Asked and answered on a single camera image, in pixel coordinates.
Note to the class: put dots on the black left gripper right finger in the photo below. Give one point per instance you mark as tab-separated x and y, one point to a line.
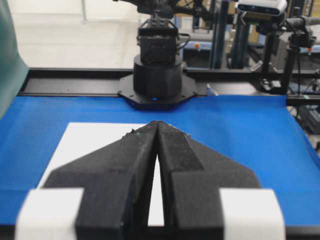
191	176

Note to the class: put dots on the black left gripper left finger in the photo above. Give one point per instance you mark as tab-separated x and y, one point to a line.
117	181

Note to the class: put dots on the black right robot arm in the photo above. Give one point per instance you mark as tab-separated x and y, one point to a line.
158	80

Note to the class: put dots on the white rectangular board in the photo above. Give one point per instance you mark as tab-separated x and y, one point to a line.
81	138

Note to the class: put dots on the blue table cloth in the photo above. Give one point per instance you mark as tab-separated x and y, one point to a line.
256	131

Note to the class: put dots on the green backdrop curtain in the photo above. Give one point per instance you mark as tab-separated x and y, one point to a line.
13	70

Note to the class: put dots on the black aluminium frame rail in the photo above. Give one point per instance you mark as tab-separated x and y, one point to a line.
55	82

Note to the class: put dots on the white overhead camera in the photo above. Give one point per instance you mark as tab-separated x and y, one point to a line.
267	7

